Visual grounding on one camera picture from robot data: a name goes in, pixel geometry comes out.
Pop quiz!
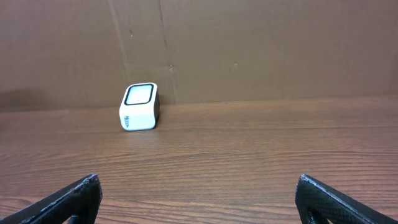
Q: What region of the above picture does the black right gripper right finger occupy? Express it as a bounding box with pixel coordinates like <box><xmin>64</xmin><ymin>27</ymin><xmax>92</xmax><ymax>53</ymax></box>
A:
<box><xmin>295</xmin><ymin>174</ymin><xmax>397</xmax><ymax>224</ymax></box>

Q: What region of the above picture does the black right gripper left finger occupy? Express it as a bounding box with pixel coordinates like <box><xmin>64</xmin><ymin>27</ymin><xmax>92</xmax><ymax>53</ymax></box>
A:
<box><xmin>1</xmin><ymin>174</ymin><xmax>103</xmax><ymax>224</ymax></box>

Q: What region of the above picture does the white barcode scanner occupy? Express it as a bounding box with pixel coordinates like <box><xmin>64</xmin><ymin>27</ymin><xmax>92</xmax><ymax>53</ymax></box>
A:
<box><xmin>119</xmin><ymin>82</ymin><xmax>160</xmax><ymax>131</ymax></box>

